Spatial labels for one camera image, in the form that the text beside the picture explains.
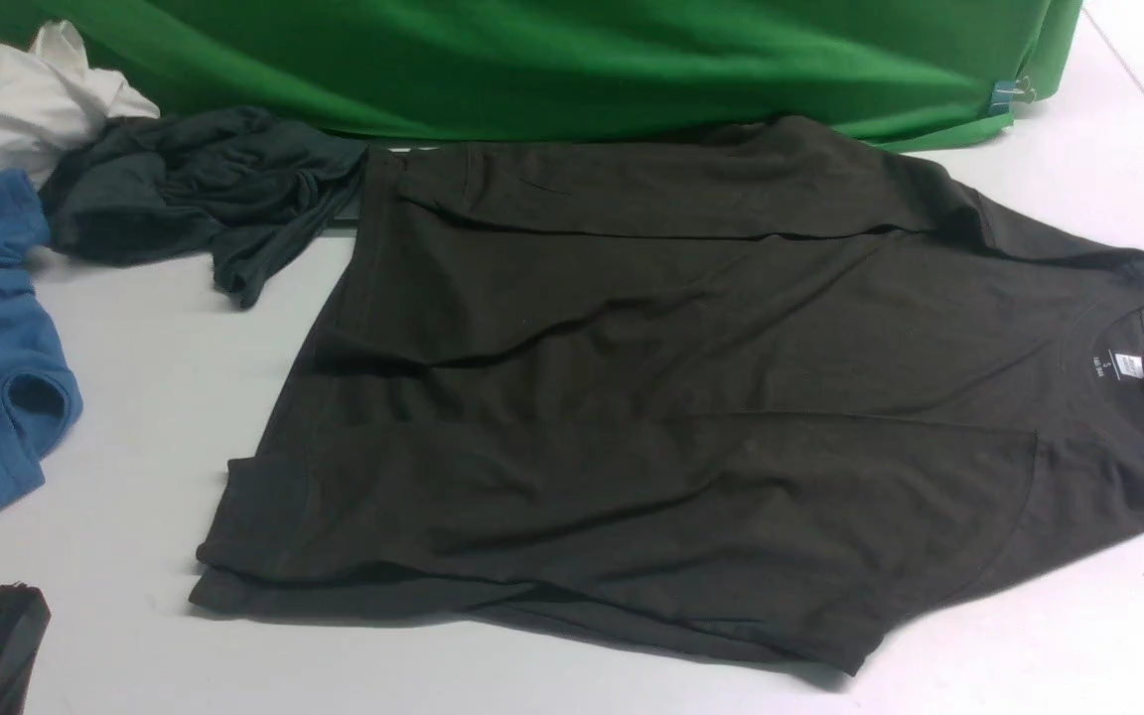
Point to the dark gray long-sleeved shirt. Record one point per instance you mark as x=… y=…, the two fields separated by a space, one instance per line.
x=762 y=396

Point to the dark teal crumpled garment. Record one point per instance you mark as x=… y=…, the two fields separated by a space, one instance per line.
x=249 y=188

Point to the blue binder clip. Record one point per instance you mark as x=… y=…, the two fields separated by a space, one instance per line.
x=1005 y=95

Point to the green backdrop cloth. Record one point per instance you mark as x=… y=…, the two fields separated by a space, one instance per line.
x=902 y=75

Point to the white crumpled garment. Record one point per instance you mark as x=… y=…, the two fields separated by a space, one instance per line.
x=53 y=101

